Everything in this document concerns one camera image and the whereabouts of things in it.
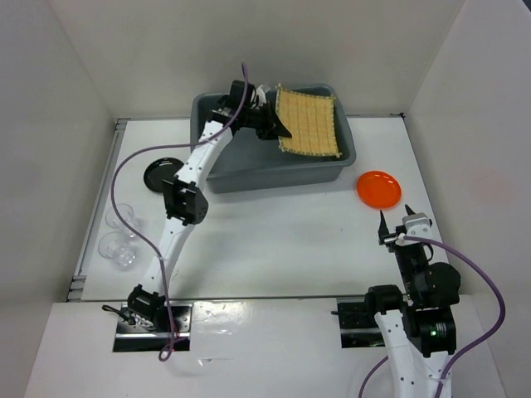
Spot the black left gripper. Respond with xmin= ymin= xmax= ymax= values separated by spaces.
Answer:
xmin=241 ymin=100 xmax=291 ymax=140

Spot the woven bamboo placemat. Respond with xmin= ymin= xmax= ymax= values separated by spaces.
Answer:
xmin=275 ymin=85 xmax=342 ymax=158

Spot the orange plastic plate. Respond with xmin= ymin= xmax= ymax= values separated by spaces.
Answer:
xmin=355 ymin=170 xmax=402 ymax=210

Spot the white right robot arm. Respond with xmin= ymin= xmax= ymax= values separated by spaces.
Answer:
xmin=363 ymin=207 xmax=461 ymax=397

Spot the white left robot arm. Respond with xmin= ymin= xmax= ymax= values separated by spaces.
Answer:
xmin=128 ymin=100 xmax=291 ymax=332

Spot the grey plastic bin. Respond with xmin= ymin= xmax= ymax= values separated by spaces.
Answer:
xmin=206 ymin=99 xmax=356 ymax=194

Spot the black round plate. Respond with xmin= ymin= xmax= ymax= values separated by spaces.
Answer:
xmin=143 ymin=158 xmax=183 ymax=194

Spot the clear glass cup upper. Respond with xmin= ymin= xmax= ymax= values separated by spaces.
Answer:
xmin=105 ymin=203 xmax=142 ymax=239

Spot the clear glass cup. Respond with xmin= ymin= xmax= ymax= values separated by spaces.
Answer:
xmin=98 ymin=231 xmax=137 ymax=269
xmin=105 ymin=203 xmax=142 ymax=239

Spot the clear glass cup lower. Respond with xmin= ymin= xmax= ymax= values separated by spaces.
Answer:
xmin=98 ymin=231 xmax=137 ymax=269

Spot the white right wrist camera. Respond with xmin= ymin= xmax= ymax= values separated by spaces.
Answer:
xmin=402 ymin=213 xmax=432 ymax=239

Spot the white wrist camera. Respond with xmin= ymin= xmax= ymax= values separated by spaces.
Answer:
xmin=251 ymin=85 xmax=270 ymax=109
xmin=402 ymin=213 xmax=432 ymax=239

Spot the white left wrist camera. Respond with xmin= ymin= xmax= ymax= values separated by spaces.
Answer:
xmin=251 ymin=85 xmax=270 ymax=109

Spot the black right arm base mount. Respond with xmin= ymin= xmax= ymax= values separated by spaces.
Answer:
xmin=331 ymin=291 xmax=409 ymax=350

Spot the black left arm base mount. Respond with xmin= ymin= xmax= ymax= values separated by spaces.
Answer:
xmin=111 ymin=302 xmax=193 ymax=352

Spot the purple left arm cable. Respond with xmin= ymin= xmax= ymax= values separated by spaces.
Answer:
xmin=110 ymin=61 xmax=250 ymax=361

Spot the aluminium table edge rail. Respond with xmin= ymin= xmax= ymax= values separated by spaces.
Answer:
xmin=66 ymin=119 xmax=129 ymax=303

